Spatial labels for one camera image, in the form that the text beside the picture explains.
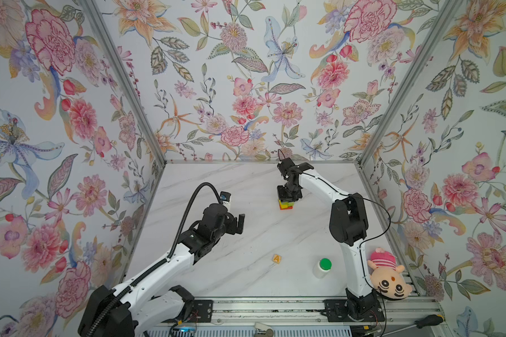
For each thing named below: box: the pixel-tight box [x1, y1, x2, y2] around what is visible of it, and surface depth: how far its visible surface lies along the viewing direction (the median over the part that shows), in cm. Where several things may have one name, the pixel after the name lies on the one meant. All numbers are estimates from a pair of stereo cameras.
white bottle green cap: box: [312, 257, 333, 279], surface depth 78 cm
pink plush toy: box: [367, 247, 413, 300], surface depth 79 cm
